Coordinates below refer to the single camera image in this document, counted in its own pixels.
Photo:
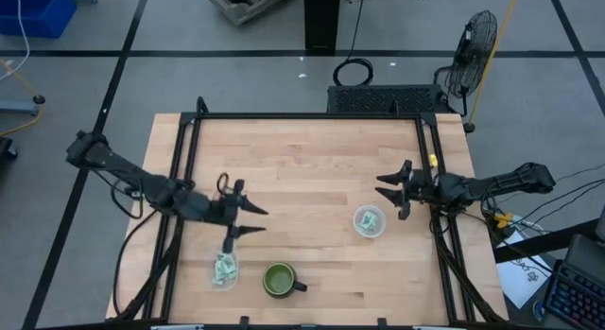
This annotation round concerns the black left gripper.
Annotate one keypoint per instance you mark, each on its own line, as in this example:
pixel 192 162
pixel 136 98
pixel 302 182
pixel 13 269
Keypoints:
pixel 229 245

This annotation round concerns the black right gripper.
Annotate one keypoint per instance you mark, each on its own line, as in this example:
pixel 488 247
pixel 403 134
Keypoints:
pixel 407 197

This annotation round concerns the green white sweetener packet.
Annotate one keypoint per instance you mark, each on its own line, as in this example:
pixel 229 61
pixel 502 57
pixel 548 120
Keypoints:
pixel 230 270
pixel 366 220
pixel 223 261
pixel 218 278
pixel 375 226

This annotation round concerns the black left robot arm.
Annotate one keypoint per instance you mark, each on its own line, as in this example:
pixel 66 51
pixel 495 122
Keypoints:
pixel 123 167

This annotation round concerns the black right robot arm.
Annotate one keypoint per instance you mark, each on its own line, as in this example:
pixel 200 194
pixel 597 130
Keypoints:
pixel 501 183

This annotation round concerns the yellow connector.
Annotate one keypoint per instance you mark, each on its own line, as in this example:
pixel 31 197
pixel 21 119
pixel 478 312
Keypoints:
pixel 433 161

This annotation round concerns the clear plastic container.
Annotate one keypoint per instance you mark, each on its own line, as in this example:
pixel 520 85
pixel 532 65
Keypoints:
pixel 358 226

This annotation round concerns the black mug green inside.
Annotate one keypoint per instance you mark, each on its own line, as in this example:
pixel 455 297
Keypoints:
pixel 279 279

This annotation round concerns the clear bag of green items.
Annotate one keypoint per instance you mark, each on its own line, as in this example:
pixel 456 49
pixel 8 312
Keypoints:
pixel 227 287

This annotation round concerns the black perforated computer case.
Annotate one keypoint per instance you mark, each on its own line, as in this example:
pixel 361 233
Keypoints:
pixel 383 99

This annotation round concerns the black round floor foot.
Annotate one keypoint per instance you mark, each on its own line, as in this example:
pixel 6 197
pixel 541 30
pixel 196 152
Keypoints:
pixel 469 127
pixel 39 99

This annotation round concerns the yellow power plug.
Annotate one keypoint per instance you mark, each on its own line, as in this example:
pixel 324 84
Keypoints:
pixel 503 220

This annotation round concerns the white paper sheet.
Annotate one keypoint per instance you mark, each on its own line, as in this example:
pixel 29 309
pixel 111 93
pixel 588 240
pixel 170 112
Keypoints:
pixel 520 278

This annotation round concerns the black desk bar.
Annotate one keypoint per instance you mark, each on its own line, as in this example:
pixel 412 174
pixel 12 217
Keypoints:
pixel 543 242

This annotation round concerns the black floor fan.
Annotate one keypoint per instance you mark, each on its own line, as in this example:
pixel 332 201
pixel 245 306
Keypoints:
pixel 475 41

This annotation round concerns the black computer tower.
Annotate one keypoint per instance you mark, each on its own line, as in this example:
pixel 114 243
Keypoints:
pixel 321 18

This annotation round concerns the backlit computer keyboard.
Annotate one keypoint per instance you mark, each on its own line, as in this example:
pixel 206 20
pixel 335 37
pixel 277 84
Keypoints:
pixel 576 301

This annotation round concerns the grey metal floor base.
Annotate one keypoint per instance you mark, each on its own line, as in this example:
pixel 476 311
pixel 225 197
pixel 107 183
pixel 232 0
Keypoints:
pixel 19 108

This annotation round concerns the blue plastic bin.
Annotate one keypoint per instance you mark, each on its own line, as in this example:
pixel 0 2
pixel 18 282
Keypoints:
pixel 38 13

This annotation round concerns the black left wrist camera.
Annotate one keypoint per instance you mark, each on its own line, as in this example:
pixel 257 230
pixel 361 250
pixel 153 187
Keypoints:
pixel 218 212

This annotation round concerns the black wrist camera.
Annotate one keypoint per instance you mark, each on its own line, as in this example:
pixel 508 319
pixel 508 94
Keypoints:
pixel 426 188
pixel 218 212

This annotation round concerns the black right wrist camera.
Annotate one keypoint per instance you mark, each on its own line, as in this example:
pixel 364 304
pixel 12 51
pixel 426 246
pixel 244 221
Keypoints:
pixel 426 188

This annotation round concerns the black aluminium table frame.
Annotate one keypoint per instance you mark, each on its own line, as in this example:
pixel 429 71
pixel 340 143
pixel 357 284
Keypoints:
pixel 307 116

